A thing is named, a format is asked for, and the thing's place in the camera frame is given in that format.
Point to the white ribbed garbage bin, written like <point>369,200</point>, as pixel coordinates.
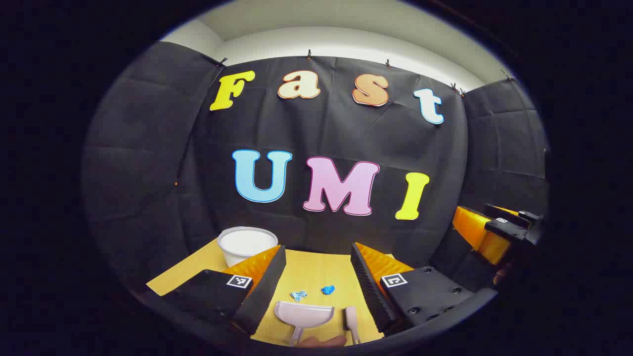
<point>245,244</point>

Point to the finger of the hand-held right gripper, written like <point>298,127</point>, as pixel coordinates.
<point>524,218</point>
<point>507,230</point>

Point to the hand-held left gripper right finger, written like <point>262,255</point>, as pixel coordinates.
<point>368,287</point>

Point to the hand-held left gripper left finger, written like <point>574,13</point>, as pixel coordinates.
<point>259,291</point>

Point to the dark blue paper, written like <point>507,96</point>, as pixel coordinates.
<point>328,289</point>

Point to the light blue paper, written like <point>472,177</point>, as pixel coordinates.
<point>298,295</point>

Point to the lilac plastic dustpan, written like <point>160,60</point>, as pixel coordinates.
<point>302,315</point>

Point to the row of black cloth clips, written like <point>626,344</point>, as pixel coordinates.
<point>309,54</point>

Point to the yellow wooden desktop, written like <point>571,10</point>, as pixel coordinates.
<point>306,272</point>

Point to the small lilac broom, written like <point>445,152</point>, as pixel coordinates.
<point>351,319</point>

